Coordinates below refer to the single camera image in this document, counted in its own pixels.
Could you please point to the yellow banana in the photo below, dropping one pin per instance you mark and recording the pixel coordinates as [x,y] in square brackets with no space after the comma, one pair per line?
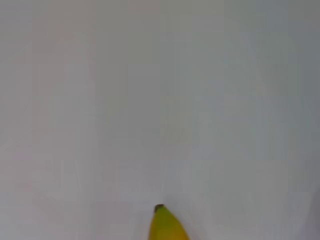
[167,225]

